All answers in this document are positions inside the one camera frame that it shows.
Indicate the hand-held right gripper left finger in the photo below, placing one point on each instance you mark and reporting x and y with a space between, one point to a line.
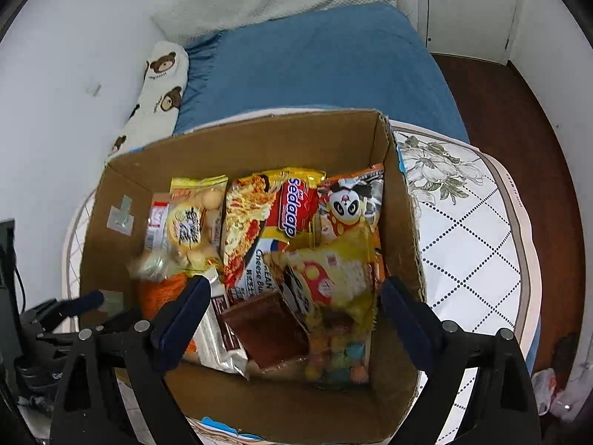
178 324

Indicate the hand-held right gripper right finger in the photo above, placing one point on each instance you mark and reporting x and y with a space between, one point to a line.
410 324

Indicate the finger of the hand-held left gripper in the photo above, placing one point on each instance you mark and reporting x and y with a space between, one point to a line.
78 303

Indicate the white brown snack packet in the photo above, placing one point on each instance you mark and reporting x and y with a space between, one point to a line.
217 347

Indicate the cardboard box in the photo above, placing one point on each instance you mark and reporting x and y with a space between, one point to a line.
394 250

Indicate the yellow colourful ball snack packet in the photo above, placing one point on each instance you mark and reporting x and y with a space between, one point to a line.
338 278

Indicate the red white snack box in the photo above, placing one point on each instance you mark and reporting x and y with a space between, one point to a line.
158 222

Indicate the orange panda snack packet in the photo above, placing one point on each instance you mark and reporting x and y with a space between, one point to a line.
350 204

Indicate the white diamond pattern quilt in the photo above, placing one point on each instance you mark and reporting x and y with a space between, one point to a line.
468 259

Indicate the yellow red noodle packet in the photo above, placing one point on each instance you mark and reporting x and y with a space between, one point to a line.
259 222

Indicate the crumpled plastic bag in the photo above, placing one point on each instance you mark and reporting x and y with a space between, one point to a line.
551 391

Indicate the floral mattress sheet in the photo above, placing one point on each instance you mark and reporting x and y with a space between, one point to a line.
444 167

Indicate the bear print pillow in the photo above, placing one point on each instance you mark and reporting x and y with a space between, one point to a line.
157 88

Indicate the blue blanket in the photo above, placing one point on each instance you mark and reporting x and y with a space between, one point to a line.
324 65

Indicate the white cabinet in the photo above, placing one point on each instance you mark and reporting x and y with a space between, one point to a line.
468 4

